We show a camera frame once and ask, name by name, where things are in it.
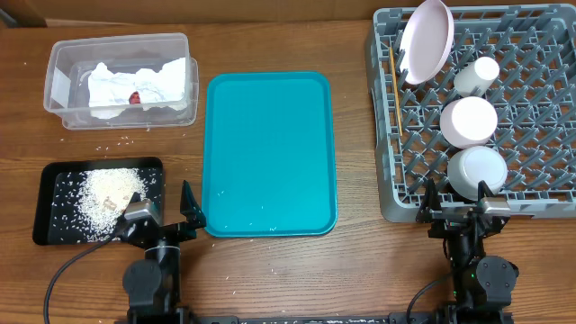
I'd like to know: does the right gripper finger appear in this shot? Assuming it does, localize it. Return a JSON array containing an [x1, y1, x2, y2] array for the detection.
[[477, 180, 495, 201], [416, 179, 442, 221]]

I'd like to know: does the grey bowl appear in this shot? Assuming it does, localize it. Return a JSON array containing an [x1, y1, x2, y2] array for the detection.
[[447, 146, 508, 201]]

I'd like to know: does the red snack wrapper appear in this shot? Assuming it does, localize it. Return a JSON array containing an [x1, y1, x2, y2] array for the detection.
[[129, 92, 140, 104]]

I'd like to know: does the white cup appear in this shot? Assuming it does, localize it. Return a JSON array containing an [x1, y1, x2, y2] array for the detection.
[[454, 57, 500, 97]]

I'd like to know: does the white napkin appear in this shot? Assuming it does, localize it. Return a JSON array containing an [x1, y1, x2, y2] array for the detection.
[[88, 58, 186, 120]]

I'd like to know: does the wooden chopstick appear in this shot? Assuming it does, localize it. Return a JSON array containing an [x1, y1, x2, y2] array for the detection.
[[389, 46, 403, 138]]

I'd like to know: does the large white plate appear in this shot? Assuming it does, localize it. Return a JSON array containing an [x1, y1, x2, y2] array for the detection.
[[400, 0, 455, 86]]

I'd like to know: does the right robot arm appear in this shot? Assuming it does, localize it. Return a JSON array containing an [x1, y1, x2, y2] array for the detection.
[[405, 179, 519, 324]]

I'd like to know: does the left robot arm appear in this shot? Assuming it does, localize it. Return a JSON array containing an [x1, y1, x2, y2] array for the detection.
[[115, 181, 206, 323]]

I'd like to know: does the pile of rice waste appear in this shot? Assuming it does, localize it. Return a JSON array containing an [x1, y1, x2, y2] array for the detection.
[[48, 167, 164, 245]]

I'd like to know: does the grey dishwasher rack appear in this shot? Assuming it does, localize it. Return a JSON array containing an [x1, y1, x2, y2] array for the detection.
[[365, 4, 575, 222]]

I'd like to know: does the black plastic tray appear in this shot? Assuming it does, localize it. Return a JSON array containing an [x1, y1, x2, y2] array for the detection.
[[32, 157, 164, 246]]

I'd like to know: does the teal serving tray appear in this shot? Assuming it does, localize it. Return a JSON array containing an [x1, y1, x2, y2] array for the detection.
[[202, 71, 338, 239]]

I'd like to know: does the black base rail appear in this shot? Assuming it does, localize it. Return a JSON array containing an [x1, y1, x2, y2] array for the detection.
[[114, 310, 514, 324]]

